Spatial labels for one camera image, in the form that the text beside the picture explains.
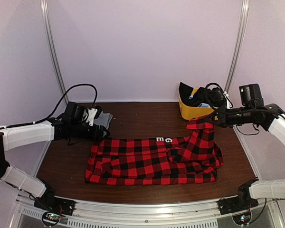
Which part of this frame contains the right aluminium frame post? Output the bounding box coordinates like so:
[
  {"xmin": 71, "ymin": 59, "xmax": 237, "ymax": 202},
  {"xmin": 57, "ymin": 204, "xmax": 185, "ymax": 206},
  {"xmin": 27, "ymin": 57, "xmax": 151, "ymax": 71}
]
[{"xmin": 225, "ymin": 0, "xmax": 250, "ymax": 92}]

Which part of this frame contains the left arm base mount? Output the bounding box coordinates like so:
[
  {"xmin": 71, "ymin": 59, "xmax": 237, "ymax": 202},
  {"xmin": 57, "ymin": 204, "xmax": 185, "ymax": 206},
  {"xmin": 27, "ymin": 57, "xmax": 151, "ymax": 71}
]
[{"xmin": 34, "ymin": 197, "xmax": 76, "ymax": 227}]

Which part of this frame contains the front aluminium rail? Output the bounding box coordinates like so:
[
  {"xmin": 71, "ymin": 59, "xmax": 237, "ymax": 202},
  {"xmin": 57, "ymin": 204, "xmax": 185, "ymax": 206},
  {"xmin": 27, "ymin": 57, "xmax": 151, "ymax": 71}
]
[{"xmin": 8, "ymin": 192, "xmax": 285, "ymax": 228}]

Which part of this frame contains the right black cable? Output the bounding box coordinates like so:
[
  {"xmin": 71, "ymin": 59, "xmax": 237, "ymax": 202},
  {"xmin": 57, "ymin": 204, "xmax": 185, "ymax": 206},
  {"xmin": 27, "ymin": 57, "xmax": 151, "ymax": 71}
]
[{"xmin": 204, "ymin": 82, "xmax": 233, "ymax": 110}]

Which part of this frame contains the light blue garment in bin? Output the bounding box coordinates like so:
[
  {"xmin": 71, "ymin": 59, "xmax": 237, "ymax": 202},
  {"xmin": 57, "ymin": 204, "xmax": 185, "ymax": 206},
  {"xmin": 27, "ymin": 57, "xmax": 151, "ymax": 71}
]
[{"xmin": 188, "ymin": 95, "xmax": 211, "ymax": 108}]

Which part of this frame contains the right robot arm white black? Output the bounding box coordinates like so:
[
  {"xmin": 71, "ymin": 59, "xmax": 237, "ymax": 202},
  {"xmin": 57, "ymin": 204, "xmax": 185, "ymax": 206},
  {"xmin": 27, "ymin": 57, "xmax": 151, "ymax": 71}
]
[{"xmin": 204, "ymin": 84, "xmax": 285, "ymax": 210}]

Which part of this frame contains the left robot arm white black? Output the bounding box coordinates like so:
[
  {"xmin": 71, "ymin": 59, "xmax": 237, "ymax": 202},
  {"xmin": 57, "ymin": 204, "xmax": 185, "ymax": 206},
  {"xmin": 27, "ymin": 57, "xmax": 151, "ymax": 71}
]
[{"xmin": 0, "ymin": 102, "xmax": 110, "ymax": 211}]

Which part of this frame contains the aluminium frame post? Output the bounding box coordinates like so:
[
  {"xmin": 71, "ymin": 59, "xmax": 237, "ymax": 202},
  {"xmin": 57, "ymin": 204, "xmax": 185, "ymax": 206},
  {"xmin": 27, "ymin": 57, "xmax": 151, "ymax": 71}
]
[
  {"xmin": 225, "ymin": 0, "xmax": 250, "ymax": 92},
  {"xmin": 40, "ymin": 0, "xmax": 66, "ymax": 95}
]

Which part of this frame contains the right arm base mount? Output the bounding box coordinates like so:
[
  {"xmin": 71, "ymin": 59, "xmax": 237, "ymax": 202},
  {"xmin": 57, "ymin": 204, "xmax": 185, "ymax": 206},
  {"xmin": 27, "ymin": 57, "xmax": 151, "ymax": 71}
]
[{"xmin": 217, "ymin": 196, "xmax": 258, "ymax": 226}]

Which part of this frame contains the left aluminium frame post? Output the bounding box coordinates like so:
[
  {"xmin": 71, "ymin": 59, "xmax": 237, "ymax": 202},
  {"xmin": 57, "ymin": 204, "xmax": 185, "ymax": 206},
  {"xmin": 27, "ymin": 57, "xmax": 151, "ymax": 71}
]
[{"xmin": 40, "ymin": 0, "xmax": 66, "ymax": 95}]

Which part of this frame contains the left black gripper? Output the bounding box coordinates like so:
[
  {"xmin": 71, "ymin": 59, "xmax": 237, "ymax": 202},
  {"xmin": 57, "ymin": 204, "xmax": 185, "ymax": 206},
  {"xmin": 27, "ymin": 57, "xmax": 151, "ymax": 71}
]
[{"xmin": 71, "ymin": 121, "xmax": 110, "ymax": 142}]

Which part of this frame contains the red black plaid shirt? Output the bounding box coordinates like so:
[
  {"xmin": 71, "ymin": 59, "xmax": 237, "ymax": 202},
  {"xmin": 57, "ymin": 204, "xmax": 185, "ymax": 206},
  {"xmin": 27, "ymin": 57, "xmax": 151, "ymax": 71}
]
[{"xmin": 85, "ymin": 117, "xmax": 223, "ymax": 186}]

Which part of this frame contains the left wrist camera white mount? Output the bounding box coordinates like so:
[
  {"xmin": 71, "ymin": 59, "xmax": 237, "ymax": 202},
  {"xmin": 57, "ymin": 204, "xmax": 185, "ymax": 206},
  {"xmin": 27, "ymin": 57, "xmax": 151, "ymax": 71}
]
[{"xmin": 86, "ymin": 108, "xmax": 98, "ymax": 126}]

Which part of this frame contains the yellow plastic bin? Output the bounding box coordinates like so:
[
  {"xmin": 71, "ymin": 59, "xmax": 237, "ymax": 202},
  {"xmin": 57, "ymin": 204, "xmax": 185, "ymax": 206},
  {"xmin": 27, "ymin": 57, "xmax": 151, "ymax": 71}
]
[{"xmin": 179, "ymin": 88, "xmax": 214, "ymax": 120}]

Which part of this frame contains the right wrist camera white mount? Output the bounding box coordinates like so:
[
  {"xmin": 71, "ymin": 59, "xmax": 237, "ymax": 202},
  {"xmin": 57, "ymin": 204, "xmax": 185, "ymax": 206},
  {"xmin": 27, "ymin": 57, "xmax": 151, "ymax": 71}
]
[{"xmin": 223, "ymin": 91, "xmax": 230, "ymax": 109}]

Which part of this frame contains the folded grey shirt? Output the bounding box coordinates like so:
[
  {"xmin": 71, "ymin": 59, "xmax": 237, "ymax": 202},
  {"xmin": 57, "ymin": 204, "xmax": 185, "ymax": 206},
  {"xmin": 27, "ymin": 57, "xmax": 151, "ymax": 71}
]
[{"xmin": 94, "ymin": 111, "xmax": 113, "ymax": 130}]

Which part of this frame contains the black cable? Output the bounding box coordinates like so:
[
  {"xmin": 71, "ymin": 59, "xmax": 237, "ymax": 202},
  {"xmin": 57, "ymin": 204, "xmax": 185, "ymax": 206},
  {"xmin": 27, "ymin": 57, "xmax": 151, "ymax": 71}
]
[
  {"xmin": 35, "ymin": 84, "xmax": 98, "ymax": 124},
  {"xmin": 204, "ymin": 82, "xmax": 233, "ymax": 110}
]

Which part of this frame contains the left black cable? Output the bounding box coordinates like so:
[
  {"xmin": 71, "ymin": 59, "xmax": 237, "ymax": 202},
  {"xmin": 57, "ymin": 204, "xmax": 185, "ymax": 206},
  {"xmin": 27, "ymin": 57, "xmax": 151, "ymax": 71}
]
[{"xmin": 35, "ymin": 84, "xmax": 98, "ymax": 124}]

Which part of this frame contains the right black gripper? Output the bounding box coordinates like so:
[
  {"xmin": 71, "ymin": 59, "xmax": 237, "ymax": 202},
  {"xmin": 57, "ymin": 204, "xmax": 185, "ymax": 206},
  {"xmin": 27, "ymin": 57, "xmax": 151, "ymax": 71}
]
[{"xmin": 204, "ymin": 104, "xmax": 254, "ymax": 128}]

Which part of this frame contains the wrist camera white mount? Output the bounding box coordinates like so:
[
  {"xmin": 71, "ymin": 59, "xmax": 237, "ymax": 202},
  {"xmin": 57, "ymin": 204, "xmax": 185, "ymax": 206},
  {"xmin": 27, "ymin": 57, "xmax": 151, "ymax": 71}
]
[
  {"xmin": 223, "ymin": 91, "xmax": 230, "ymax": 109},
  {"xmin": 86, "ymin": 108, "xmax": 98, "ymax": 126}
]

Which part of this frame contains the black garment in bin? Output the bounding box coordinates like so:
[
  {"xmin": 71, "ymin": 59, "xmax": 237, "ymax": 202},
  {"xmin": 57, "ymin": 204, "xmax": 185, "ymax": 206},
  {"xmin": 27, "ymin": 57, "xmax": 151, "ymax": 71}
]
[{"xmin": 179, "ymin": 82, "xmax": 226, "ymax": 107}]

